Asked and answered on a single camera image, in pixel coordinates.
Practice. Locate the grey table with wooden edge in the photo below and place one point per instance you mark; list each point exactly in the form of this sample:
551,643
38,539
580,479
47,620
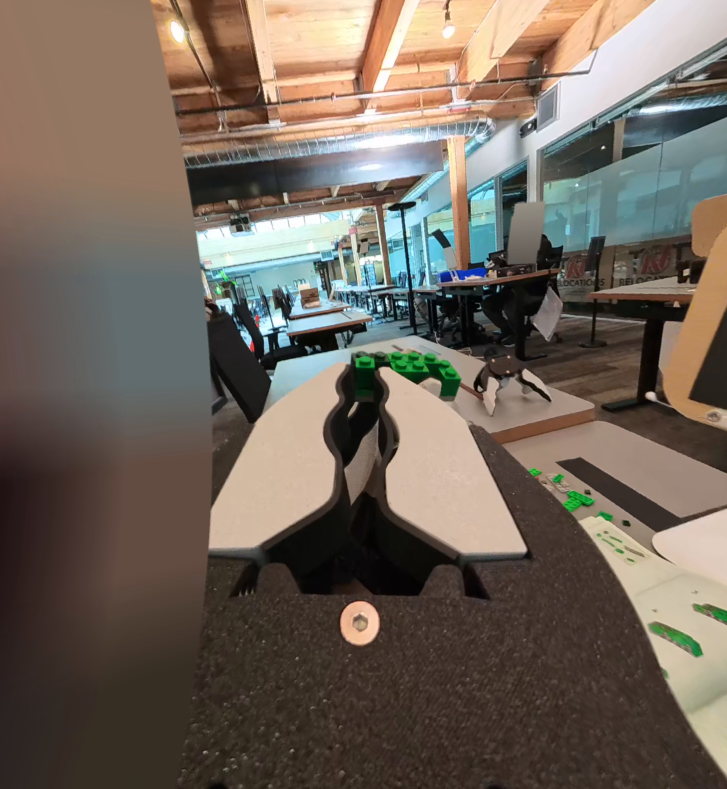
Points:
551,400

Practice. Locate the black floor lamp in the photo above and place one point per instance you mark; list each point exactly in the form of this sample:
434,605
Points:
407,271

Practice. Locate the green brick assembly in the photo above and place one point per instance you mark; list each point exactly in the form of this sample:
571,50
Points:
425,368

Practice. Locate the plywood chair with white legs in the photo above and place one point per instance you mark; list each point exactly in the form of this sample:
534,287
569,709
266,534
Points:
696,320

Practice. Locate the black office chair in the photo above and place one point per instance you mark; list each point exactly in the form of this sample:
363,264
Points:
237,363

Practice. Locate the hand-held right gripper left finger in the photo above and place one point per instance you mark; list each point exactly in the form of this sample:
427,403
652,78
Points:
277,468

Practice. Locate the silver air duct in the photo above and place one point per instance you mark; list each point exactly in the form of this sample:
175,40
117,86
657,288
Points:
339,145

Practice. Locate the brick instruction booklet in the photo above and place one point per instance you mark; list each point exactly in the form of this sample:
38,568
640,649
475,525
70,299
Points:
677,604

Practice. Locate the small grey brick plate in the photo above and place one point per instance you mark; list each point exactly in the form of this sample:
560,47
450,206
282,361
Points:
557,482

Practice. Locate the white stand base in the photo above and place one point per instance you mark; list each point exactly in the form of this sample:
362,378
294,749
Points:
708,542

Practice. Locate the green flat brick plate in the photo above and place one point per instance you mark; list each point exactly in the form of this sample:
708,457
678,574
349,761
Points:
578,500

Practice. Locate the cardboard box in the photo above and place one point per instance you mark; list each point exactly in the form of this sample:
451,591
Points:
309,297

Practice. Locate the wooden post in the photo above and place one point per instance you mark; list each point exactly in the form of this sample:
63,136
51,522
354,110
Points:
459,203

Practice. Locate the blue bin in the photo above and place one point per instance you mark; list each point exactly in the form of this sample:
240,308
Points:
456,275

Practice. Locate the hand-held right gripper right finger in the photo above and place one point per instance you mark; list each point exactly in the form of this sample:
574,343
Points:
450,481

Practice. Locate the grey wall vent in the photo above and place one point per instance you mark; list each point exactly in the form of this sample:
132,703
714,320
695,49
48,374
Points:
548,108

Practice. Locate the wooden office desk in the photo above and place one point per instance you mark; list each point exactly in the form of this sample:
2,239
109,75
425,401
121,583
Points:
326,322
493,278
641,289

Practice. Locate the ceiling spotlight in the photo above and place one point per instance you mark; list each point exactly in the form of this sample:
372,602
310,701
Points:
177,31
448,26

